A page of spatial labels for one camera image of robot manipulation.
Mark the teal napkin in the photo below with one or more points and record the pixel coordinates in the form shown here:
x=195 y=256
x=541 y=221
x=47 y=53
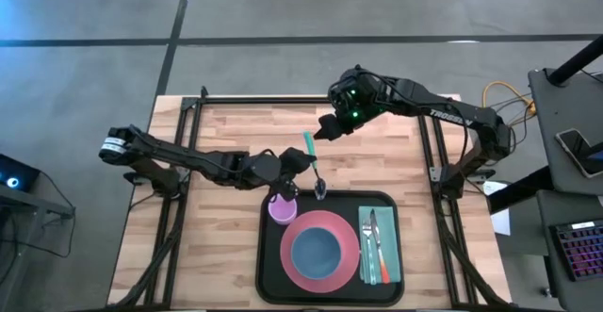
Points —
x=393 y=236

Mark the black box with blue light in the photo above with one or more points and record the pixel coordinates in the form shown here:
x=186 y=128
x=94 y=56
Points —
x=23 y=173

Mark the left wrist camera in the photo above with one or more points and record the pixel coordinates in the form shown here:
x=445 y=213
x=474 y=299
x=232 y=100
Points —
x=288 y=189

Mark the backlit keyboard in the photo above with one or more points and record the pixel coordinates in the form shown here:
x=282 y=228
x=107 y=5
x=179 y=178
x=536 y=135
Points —
x=581 y=251

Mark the black aluminium table frame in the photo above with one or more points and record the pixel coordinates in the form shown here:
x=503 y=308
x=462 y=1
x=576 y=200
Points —
x=282 y=100

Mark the dark grey desk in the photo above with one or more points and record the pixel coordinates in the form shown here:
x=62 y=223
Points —
x=565 y=293

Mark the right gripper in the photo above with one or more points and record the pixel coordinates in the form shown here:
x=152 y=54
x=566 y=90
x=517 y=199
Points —
x=339 y=126

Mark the black pole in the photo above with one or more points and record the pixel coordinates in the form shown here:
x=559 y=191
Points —
x=579 y=60

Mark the black plastic tray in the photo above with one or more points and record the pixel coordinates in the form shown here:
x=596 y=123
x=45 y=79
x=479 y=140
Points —
x=273 y=265

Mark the black stand beam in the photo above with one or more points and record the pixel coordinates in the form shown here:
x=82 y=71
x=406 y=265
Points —
x=513 y=192

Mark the grey metal stand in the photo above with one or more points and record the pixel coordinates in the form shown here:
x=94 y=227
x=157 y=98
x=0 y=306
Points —
x=28 y=201

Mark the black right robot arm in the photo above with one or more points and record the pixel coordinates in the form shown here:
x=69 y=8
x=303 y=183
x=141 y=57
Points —
x=447 y=114

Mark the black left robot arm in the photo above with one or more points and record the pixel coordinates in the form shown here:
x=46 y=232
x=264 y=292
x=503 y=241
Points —
x=188 y=154

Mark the pink round plate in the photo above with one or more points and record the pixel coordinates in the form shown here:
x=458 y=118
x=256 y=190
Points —
x=287 y=274

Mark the white paper sheet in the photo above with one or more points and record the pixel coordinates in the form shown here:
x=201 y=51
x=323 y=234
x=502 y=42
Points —
x=503 y=222

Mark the black smartphone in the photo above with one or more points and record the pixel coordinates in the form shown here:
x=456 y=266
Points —
x=572 y=144

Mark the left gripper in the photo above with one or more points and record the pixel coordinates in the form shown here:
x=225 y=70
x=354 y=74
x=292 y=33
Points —
x=294 y=161

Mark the blue bowl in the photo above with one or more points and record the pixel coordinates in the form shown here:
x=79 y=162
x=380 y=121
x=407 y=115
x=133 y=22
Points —
x=315 y=253

